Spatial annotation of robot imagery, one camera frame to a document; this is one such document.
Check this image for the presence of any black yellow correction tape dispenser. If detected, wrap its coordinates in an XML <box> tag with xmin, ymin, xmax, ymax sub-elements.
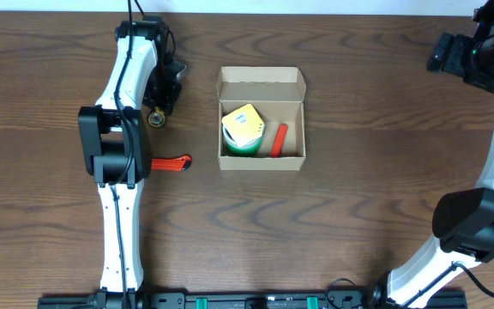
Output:
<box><xmin>147</xmin><ymin>107</ymin><xmax>166</xmax><ymax>129</ymax></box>

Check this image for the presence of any yellow sticky note pad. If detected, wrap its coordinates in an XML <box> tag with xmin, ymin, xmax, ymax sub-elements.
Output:
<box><xmin>221</xmin><ymin>104</ymin><xmax>265</xmax><ymax>146</ymax></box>

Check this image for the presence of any green tape roll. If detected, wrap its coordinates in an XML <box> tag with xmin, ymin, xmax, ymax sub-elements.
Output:
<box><xmin>226</xmin><ymin>137</ymin><xmax>262</xmax><ymax>156</ymax></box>

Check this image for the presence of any white tape roll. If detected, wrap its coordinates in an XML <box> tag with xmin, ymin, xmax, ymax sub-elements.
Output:
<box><xmin>222</xmin><ymin>126</ymin><xmax>236</xmax><ymax>145</ymax></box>

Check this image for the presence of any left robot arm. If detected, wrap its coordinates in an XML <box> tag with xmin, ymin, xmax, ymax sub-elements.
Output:
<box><xmin>78</xmin><ymin>15</ymin><xmax>185</xmax><ymax>295</ymax></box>

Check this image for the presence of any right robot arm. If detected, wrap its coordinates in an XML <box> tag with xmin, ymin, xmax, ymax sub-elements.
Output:
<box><xmin>365</xmin><ymin>1</ymin><xmax>494</xmax><ymax>308</ymax></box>

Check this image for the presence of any long red utility knife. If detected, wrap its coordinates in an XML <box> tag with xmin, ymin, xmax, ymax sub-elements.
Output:
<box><xmin>151</xmin><ymin>154</ymin><xmax>192</xmax><ymax>172</ymax></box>

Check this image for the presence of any open cardboard box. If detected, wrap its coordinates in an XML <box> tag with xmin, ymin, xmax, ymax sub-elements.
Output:
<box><xmin>216</xmin><ymin>66</ymin><xmax>306</xmax><ymax>171</ymax></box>

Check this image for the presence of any left black cable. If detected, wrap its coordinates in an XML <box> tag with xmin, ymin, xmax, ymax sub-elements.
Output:
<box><xmin>111</xmin><ymin>0</ymin><xmax>145</xmax><ymax>309</ymax></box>

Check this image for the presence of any black cable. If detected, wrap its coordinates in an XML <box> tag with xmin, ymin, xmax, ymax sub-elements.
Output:
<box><xmin>111</xmin><ymin>0</ymin><xmax>145</xmax><ymax>309</ymax></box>
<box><xmin>401</xmin><ymin>261</ymin><xmax>494</xmax><ymax>308</ymax></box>

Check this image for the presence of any right black cable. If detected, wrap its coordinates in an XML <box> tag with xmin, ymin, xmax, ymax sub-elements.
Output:
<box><xmin>401</xmin><ymin>261</ymin><xmax>494</xmax><ymax>308</ymax></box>

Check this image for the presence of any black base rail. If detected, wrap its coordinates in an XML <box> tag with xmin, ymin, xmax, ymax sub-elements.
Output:
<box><xmin>37</xmin><ymin>288</ymin><xmax>467</xmax><ymax>309</ymax></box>

